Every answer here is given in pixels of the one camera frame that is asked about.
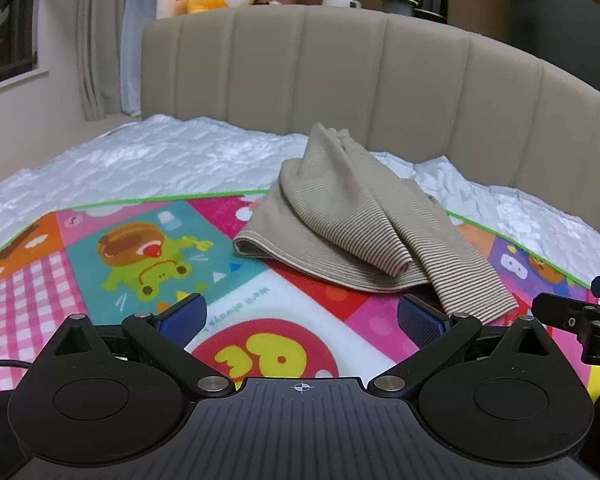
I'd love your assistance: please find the beige striped garment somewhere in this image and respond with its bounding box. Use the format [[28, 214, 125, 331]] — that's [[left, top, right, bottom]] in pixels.
[[232, 122, 520, 326]]

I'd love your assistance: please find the black plant pot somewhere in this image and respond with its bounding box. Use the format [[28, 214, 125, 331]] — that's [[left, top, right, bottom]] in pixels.
[[414, 0, 451, 25]]

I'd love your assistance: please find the pale blue cloth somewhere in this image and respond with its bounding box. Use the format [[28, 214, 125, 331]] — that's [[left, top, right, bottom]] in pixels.
[[120, 0, 159, 117]]

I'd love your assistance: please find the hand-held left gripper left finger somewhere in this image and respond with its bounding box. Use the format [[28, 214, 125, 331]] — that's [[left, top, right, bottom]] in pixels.
[[46, 293, 237, 397]]

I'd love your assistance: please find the beige curtain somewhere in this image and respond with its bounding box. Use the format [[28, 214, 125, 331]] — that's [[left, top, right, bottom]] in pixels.
[[76, 0, 131, 122]]

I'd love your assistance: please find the colourful cartoon printed blanket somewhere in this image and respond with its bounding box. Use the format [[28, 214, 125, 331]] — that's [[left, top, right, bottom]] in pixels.
[[0, 191, 600, 403]]

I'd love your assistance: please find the white quilted bed cover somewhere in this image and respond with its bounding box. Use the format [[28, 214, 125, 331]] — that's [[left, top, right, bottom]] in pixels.
[[0, 114, 600, 281]]

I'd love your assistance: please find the beige padded headboard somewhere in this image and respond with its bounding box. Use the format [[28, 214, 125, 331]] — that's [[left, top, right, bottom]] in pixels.
[[141, 5, 600, 234]]

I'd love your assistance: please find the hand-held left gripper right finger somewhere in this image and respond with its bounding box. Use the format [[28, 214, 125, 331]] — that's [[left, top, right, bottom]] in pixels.
[[368, 294, 557, 397]]

